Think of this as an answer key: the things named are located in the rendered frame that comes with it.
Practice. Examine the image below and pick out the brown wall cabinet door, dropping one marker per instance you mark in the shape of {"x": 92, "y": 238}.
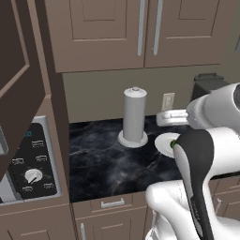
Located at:
{"x": 97, "y": 34}
{"x": 187, "y": 34}

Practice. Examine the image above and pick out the brown panel below microwave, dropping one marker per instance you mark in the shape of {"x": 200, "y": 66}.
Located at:
{"x": 34, "y": 223}

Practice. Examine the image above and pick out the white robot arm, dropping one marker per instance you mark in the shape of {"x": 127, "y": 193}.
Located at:
{"x": 200, "y": 162}

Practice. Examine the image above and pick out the white microwave knob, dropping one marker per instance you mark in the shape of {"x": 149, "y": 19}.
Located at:
{"x": 32, "y": 176}

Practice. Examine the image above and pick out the brown base cabinet run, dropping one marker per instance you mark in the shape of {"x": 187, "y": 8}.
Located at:
{"x": 229, "y": 200}

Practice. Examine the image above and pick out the brown base cabinet door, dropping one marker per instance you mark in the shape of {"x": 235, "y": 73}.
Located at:
{"x": 115, "y": 228}

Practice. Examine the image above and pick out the white paper towel holder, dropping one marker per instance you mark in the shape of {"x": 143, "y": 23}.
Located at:
{"x": 134, "y": 115}

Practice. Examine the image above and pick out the white round plate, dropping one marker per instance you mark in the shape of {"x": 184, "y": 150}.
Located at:
{"x": 164, "y": 143}

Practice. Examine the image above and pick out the brown drawer front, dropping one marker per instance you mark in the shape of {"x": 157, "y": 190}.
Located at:
{"x": 125, "y": 204}

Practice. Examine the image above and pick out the white wall outlet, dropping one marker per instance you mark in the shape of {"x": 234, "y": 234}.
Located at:
{"x": 168, "y": 101}

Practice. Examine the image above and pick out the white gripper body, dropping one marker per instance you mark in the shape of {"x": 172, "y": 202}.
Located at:
{"x": 170, "y": 118}

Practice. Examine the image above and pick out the open dark brown cabinet door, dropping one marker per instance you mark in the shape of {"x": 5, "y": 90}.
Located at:
{"x": 18, "y": 78}

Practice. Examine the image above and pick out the black countertop appliance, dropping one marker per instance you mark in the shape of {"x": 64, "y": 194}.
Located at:
{"x": 207, "y": 86}

